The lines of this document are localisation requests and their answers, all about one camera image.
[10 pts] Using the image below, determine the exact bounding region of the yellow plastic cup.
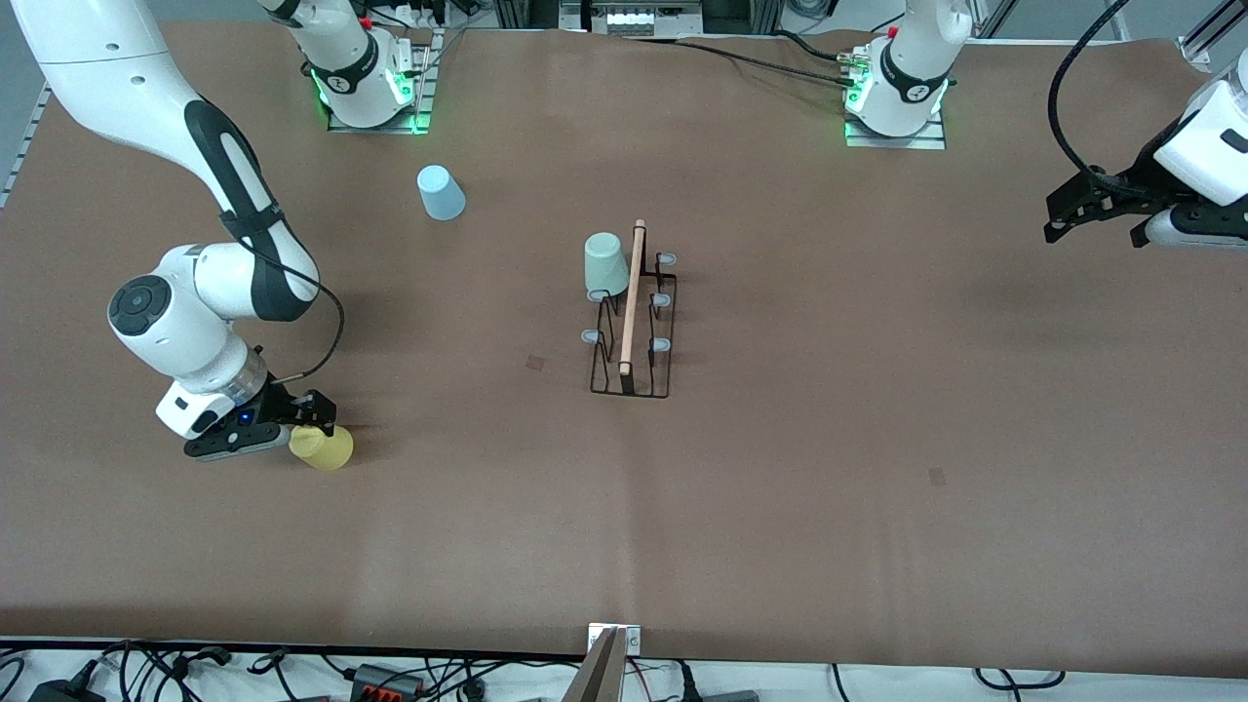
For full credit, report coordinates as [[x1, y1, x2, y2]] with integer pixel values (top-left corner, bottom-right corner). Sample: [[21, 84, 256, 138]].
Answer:
[[289, 424, 354, 472]]

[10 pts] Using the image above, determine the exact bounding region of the pale green plastic cup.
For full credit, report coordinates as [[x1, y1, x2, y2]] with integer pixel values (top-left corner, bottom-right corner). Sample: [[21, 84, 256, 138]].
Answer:
[[583, 232, 630, 298]]

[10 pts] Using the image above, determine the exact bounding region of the black wire cup holder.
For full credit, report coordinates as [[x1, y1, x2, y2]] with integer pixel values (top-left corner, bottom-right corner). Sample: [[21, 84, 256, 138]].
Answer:
[[582, 219, 679, 399]]

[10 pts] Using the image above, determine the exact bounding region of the light blue plastic cup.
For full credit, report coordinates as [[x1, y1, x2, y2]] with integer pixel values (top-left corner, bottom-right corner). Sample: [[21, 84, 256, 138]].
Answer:
[[416, 164, 467, 222]]

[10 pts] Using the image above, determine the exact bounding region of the black orange connector block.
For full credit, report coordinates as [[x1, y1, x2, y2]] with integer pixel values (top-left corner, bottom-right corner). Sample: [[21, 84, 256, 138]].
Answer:
[[349, 663, 427, 699]]

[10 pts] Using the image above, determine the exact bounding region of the black power adapter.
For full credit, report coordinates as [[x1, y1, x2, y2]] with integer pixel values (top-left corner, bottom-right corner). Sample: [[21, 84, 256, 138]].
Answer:
[[27, 676, 108, 702]]

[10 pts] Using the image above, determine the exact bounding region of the brown table mat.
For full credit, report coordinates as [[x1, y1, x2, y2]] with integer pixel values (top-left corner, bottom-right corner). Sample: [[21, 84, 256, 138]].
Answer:
[[0, 19, 1248, 679]]

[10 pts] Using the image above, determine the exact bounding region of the grey control box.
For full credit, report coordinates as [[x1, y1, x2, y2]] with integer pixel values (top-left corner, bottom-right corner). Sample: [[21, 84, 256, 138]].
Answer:
[[561, 0, 703, 38]]

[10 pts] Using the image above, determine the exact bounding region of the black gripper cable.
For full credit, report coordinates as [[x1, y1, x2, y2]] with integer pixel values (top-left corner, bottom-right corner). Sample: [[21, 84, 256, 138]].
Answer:
[[229, 210, 347, 384], [1048, 0, 1137, 186]]

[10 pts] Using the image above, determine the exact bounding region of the aluminium frame corner bracket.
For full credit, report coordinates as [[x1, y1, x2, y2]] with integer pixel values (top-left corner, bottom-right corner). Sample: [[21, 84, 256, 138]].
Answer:
[[1175, 0, 1248, 69]]

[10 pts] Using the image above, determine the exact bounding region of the thin black cable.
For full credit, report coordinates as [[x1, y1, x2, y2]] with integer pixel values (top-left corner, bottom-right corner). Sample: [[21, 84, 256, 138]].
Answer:
[[770, 29, 841, 61]]

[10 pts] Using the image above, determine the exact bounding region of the black braided cable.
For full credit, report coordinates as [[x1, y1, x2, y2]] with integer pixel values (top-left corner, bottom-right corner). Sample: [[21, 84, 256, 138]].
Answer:
[[624, 37, 859, 91]]

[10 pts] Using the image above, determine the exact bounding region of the perforated aluminium rail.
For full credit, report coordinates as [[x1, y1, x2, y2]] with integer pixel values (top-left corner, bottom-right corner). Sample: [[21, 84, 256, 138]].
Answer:
[[0, 83, 50, 211]]

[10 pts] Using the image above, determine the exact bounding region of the aluminium camera mast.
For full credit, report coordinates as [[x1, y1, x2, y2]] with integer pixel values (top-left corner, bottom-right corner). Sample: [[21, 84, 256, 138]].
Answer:
[[564, 624, 644, 702]]

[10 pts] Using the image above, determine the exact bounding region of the black looped floor cable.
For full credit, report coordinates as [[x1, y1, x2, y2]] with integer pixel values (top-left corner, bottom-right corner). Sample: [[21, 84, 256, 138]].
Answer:
[[975, 668, 1066, 689]]

